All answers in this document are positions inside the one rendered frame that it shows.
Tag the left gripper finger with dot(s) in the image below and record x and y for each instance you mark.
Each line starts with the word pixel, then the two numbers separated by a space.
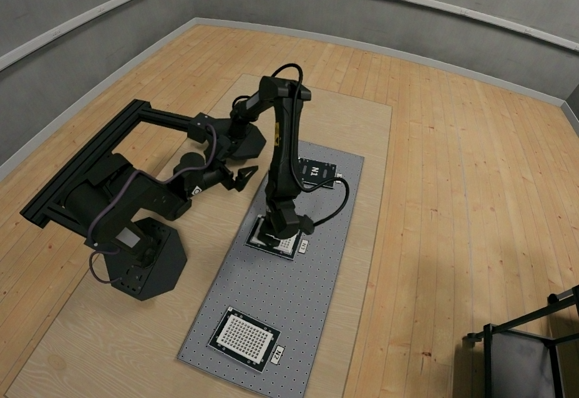
pixel 275 243

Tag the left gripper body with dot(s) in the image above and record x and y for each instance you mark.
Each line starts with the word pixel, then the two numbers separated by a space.
pixel 267 228

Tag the white well plate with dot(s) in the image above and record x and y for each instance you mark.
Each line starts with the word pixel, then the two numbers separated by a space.
pixel 245 338
pixel 285 245

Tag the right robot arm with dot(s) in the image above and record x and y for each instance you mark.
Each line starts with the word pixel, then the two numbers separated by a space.
pixel 86 201

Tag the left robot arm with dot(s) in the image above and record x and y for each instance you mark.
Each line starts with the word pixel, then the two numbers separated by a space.
pixel 281 188

